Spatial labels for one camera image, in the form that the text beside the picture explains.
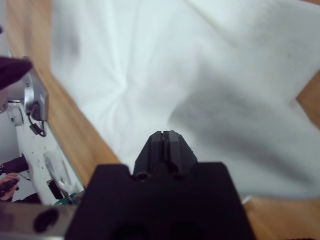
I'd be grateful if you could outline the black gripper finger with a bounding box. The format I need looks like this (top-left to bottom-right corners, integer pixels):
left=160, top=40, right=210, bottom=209
left=134, top=130, right=164, bottom=176
left=0, top=56, right=34, bottom=91
left=163, top=129, right=199, bottom=176

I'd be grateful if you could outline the black base cable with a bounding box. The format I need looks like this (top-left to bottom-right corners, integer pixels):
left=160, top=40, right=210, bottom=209
left=26, top=103, right=48, bottom=138

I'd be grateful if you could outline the black handheld controller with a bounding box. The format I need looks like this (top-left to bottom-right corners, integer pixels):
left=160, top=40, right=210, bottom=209
left=0, top=178, right=20, bottom=195

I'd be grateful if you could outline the bystander bare hand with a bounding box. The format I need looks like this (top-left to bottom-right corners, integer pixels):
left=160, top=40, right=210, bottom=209
left=0, top=173, right=21, bottom=203

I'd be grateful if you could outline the white T-shirt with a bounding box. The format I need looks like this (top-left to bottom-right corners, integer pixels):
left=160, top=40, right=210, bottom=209
left=49, top=0, right=320, bottom=201

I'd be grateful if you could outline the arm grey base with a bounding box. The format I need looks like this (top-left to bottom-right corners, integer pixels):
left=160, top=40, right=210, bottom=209
left=22, top=57, right=50, bottom=123

